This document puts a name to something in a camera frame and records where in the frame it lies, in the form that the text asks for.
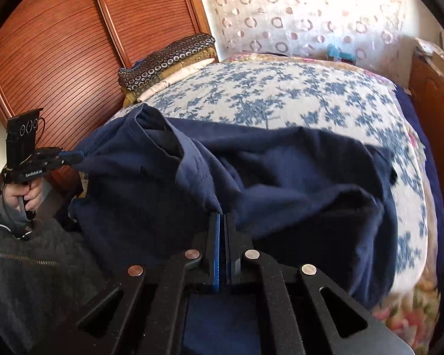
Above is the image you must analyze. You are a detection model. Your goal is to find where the navy printed t-shirt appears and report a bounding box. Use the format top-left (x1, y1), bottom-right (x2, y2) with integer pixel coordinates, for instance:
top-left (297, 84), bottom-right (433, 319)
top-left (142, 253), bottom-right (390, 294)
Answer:
top-left (67, 104), bottom-right (399, 355)

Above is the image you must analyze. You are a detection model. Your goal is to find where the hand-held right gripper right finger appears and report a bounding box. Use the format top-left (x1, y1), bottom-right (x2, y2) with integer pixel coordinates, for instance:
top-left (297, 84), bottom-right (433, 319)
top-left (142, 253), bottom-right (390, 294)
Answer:
top-left (224, 212), bottom-right (413, 355)

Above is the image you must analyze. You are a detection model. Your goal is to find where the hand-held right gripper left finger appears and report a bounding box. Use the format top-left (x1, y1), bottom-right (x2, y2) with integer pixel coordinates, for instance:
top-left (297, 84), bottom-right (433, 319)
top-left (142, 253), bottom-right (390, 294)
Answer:
top-left (30, 212), bottom-right (223, 355)

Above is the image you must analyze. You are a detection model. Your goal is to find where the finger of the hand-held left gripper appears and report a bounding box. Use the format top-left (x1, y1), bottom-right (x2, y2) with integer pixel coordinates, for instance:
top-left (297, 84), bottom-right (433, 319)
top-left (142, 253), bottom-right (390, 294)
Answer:
top-left (57, 149), bottom-right (85, 168)

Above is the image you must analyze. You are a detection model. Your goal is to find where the printed cloth bundle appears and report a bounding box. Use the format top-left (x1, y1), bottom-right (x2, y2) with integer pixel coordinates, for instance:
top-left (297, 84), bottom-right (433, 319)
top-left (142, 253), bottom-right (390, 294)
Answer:
top-left (414, 37), bottom-right (444, 60)

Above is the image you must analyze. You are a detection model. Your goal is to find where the person's left hand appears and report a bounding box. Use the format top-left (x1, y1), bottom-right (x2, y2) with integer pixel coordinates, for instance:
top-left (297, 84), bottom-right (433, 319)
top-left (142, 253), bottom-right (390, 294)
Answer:
top-left (4, 183), bottom-right (43, 212)

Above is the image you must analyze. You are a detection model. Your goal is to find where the person's left forearm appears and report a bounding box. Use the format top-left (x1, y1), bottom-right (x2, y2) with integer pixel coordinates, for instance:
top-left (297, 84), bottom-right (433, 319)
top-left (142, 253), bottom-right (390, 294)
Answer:
top-left (0, 198), bottom-right (32, 235)

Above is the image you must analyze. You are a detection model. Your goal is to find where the sheer circle-patterned curtain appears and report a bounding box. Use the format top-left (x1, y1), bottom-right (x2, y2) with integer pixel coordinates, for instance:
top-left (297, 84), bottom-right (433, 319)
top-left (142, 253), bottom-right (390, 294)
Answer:
top-left (192, 0), bottom-right (419, 82)

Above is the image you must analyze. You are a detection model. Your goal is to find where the wooden side cabinet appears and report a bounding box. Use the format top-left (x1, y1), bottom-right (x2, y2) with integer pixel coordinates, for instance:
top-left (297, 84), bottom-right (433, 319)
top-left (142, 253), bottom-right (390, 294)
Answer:
top-left (409, 50), bottom-right (444, 178)

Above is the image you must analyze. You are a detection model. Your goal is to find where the wooden louvered wardrobe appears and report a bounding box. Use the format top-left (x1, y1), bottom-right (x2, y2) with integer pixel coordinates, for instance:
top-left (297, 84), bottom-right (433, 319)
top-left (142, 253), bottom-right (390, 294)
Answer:
top-left (0, 0), bottom-right (215, 208)

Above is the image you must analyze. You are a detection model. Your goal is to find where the blue plastic bag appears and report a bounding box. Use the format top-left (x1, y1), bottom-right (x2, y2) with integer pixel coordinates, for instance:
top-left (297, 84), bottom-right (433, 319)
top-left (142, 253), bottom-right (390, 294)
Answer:
top-left (326, 43), bottom-right (358, 63)

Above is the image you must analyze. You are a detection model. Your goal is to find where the dark ring-patterned cloth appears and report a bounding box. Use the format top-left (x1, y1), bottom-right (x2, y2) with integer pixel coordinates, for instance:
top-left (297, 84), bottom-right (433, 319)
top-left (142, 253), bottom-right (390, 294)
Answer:
top-left (118, 34), bottom-right (215, 95)

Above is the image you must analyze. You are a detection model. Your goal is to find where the navy bed sheet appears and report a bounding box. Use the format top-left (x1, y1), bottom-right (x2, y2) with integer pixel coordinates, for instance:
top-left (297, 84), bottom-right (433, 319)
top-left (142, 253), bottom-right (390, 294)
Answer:
top-left (394, 85), bottom-right (444, 267)

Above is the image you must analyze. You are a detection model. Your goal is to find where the beige pillow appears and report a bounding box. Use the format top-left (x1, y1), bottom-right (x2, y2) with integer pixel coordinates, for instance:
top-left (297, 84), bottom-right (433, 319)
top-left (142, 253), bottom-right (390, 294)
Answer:
top-left (123, 57), bottom-right (217, 108)

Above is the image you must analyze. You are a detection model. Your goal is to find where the person's grey jacket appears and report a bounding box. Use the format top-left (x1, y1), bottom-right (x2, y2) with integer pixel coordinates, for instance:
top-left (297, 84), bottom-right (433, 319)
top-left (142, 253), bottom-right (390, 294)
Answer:
top-left (0, 218), bottom-right (112, 355)

